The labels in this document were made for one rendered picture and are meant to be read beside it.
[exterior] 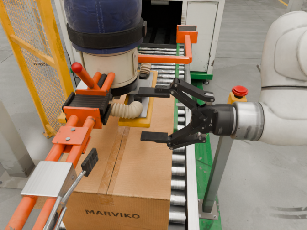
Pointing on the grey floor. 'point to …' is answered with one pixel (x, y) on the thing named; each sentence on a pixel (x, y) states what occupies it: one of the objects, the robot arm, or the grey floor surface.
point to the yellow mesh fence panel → (46, 5)
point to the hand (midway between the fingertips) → (144, 115)
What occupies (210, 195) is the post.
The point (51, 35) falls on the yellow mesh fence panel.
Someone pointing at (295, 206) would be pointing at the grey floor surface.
